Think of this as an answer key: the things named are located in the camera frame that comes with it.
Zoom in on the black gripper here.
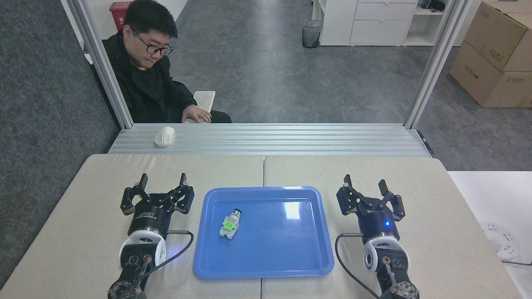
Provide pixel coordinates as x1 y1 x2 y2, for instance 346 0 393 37
336 174 406 245
120 173 195 238

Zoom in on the white green switch part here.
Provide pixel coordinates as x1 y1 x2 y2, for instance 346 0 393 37
219 208 243 240

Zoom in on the blue plastic tray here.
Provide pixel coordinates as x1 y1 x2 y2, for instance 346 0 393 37
193 186 335 279

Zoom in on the person's hand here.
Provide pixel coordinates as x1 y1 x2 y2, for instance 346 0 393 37
182 105 212 124

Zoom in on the white computer mouse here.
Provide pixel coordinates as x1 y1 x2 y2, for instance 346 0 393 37
154 126 175 147

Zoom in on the white keyboard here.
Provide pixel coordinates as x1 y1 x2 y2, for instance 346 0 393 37
184 91 216 124

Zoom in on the person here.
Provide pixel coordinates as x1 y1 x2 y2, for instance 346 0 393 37
89 0 232 124

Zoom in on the white round socket hub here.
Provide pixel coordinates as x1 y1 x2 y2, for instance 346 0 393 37
479 221 520 261

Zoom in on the large cardboard box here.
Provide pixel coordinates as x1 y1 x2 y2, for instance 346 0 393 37
449 41 532 108

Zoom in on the grey mesh waste bin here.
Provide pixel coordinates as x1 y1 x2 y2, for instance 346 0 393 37
302 19 323 49

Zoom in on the white drawer cabinet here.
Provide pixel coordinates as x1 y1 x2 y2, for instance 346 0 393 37
312 0 447 47

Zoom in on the red bin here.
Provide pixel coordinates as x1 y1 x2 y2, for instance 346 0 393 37
109 1 133 32

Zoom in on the small cardboard box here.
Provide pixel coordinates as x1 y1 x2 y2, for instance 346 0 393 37
463 1 532 73

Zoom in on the black rail end bracket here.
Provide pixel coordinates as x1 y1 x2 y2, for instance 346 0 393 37
416 130 434 155

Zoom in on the ribbed aluminium rail platform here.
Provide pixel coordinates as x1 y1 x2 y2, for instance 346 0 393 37
108 123 433 157

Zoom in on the silver aluminium post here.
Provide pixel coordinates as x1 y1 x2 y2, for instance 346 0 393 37
403 0 472 129
66 0 133 129

